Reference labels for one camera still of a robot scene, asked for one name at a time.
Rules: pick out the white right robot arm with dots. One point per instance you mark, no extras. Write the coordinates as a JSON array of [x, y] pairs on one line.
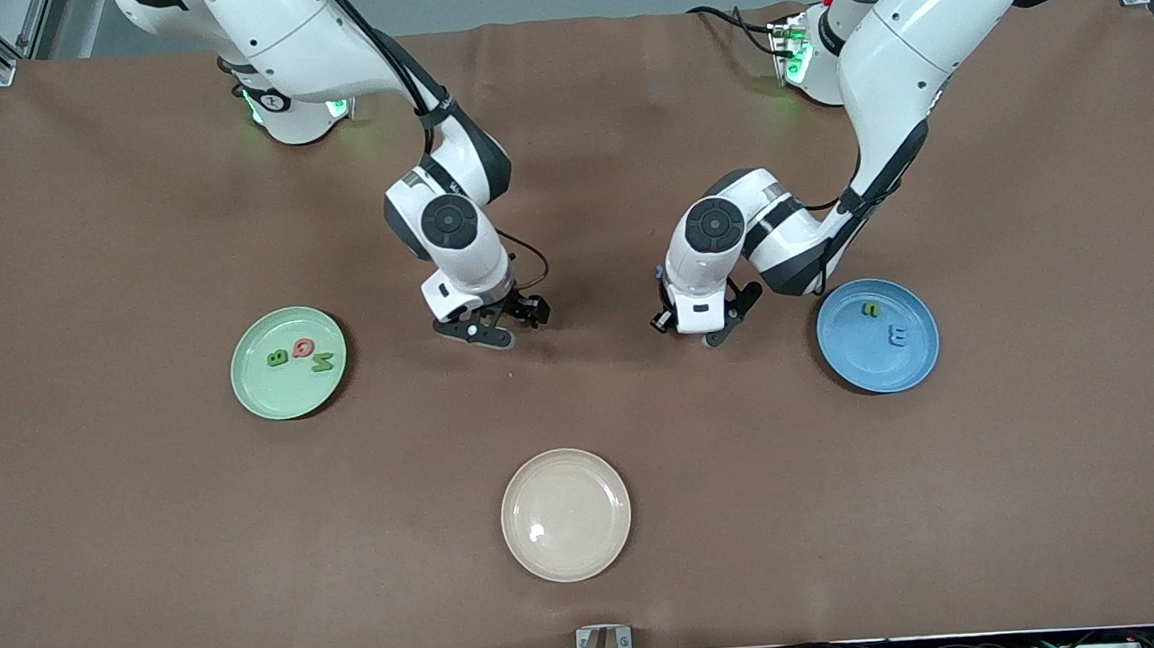
[[289, 31]]

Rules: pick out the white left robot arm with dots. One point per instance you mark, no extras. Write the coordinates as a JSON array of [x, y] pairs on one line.
[[920, 32]]

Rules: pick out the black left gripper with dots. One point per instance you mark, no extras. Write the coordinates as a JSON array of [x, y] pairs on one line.
[[664, 317]]

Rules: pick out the blue plate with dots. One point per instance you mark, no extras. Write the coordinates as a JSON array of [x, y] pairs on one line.
[[880, 366]]

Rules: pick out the brown table cover mat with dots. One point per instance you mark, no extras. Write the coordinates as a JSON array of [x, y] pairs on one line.
[[583, 414]]

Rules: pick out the green plate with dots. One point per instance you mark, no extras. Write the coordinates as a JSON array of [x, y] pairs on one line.
[[276, 392]]

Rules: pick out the green foam letter B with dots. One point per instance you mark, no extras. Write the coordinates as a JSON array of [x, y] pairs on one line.
[[278, 358]]

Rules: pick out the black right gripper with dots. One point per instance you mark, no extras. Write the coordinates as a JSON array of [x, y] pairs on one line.
[[517, 305]]

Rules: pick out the green foam letter N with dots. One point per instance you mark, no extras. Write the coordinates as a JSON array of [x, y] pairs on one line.
[[872, 310], [323, 361]]

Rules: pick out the red foam letter Q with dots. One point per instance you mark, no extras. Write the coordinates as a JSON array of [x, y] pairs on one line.
[[304, 349]]

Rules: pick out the beige plate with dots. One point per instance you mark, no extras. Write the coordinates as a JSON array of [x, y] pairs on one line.
[[566, 515]]

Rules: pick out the blue foam letter m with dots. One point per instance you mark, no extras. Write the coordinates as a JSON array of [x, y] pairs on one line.
[[898, 336]]

